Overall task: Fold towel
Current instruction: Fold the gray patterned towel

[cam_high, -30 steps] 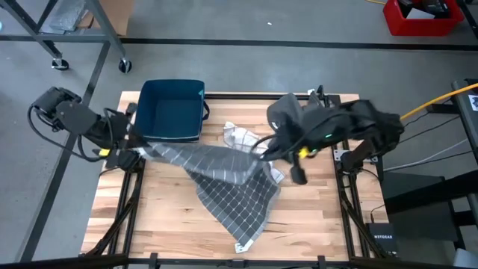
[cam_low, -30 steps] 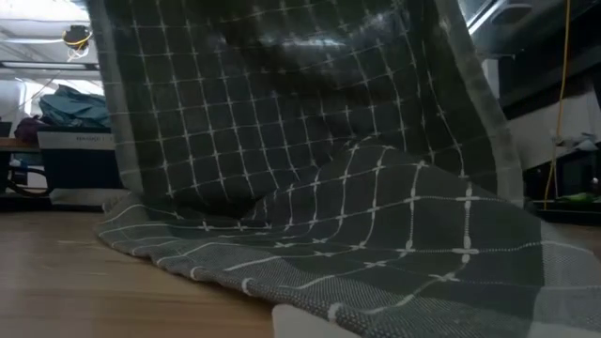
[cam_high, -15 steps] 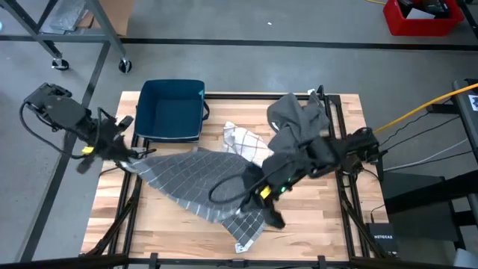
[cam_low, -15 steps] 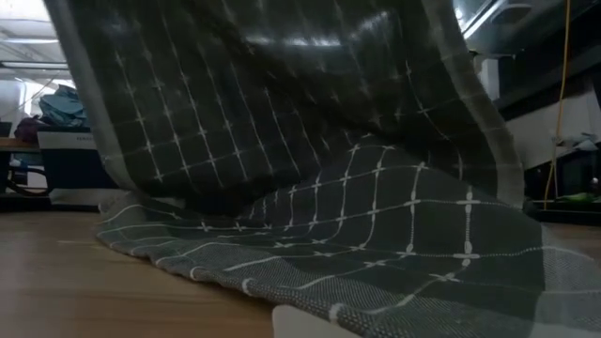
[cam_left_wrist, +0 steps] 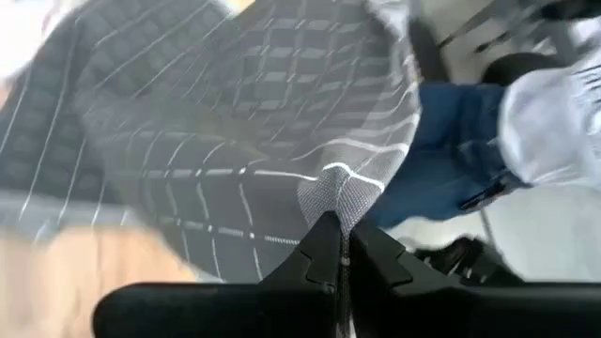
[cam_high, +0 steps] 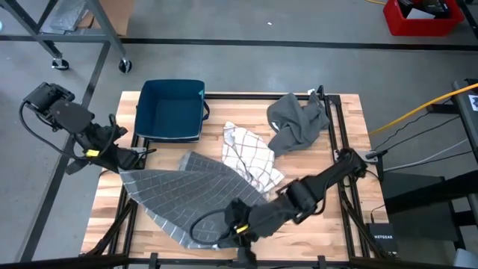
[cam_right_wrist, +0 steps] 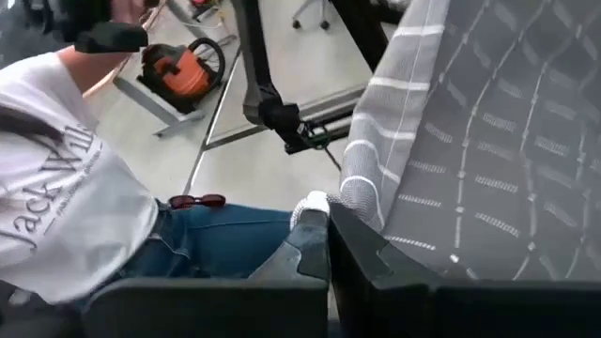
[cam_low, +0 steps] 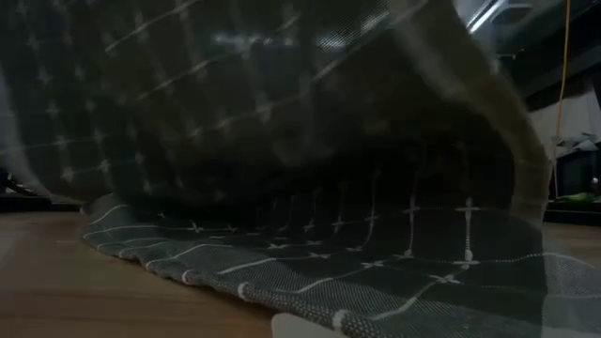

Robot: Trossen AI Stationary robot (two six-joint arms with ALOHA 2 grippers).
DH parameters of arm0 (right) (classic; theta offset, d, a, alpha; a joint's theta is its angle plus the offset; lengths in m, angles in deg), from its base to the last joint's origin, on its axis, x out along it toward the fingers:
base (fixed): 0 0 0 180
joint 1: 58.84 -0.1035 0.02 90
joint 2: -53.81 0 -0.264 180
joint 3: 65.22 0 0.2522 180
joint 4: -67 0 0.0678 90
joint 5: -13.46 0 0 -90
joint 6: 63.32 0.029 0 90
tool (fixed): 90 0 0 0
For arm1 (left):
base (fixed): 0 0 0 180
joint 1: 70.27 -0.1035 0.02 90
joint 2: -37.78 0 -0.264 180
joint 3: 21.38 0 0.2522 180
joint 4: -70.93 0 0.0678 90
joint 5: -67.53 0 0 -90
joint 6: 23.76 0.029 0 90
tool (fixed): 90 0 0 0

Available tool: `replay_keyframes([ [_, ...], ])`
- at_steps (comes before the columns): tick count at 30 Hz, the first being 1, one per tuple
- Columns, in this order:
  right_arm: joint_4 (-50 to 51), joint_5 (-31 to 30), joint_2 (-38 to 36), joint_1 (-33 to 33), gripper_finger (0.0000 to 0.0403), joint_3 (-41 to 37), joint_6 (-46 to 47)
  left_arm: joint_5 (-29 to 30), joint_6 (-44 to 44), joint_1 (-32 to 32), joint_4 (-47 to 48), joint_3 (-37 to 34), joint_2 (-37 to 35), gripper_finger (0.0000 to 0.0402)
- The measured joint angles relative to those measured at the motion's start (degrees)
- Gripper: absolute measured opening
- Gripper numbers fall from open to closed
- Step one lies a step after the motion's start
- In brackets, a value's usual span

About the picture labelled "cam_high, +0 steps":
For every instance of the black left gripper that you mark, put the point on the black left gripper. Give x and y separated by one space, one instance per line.
108 145

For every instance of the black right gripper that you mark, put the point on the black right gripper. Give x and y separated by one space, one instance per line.
244 220

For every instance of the dark grey white-grid towel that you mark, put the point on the dark grey white-grid towel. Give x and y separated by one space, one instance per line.
186 190

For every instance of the white red-checked towel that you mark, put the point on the white red-checked towel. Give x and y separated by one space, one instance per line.
250 157

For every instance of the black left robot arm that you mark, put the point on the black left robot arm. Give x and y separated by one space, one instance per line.
69 116

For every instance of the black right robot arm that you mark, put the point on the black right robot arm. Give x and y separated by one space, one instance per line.
321 183

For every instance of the plain grey towel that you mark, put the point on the plain grey towel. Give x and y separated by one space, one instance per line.
298 123

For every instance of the navy blue fabric bin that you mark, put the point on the navy blue fabric bin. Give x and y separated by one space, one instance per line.
170 112

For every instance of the grey metal cart with casters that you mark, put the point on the grey metal cart with casters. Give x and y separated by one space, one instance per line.
104 26

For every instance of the brown cardboard box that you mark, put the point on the brown cardboard box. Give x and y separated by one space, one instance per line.
119 15

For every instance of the silver padded bag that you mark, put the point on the silver padded bag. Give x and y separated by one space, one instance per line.
69 15

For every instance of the black equipment stand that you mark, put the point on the black equipment stand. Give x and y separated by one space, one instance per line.
418 201

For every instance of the red plastic crate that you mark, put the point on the red plastic crate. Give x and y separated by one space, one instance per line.
396 26

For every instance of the black electronic device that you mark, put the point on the black electronic device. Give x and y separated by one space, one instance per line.
433 7

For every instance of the black aluminium table frame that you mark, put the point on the black aluminium table frame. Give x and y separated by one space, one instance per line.
347 224

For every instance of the black Netgear network switch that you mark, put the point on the black Netgear network switch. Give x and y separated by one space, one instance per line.
382 239

